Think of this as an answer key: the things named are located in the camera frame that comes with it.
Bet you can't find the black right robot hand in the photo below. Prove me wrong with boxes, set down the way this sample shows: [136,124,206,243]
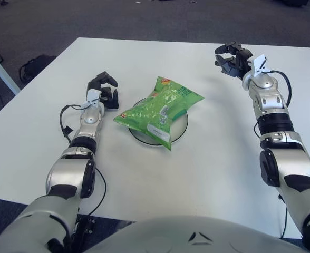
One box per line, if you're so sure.
[214,41,254,80]

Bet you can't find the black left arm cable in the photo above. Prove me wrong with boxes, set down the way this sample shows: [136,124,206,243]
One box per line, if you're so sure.
[59,104,107,216]

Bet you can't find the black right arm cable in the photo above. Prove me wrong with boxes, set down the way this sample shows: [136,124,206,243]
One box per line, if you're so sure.
[254,69,293,239]

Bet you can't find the white table leg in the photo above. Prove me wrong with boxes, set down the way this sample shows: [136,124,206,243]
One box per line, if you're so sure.
[0,46,21,95]

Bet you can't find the black backpack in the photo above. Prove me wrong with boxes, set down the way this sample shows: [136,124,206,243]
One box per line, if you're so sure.
[19,54,57,84]

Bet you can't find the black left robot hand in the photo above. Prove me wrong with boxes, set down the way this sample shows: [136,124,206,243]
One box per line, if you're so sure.
[86,71,119,110]

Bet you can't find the black bulky floor item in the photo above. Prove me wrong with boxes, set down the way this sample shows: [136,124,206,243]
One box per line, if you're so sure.
[278,0,310,7]

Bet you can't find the white plate with black rim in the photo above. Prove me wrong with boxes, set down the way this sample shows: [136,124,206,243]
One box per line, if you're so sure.
[128,97,190,147]

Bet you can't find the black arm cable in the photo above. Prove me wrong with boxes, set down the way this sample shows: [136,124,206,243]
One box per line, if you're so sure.
[59,104,107,216]
[254,69,293,239]

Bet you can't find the white robot torso shell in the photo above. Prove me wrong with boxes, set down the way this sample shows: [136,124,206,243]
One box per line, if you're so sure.
[85,215,310,253]

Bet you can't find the green snack chip bag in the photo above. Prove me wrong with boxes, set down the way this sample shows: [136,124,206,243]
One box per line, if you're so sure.
[113,76,206,151]

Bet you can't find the black bolted mounting plate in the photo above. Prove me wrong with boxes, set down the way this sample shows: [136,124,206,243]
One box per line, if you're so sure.
[77,215,98,238]

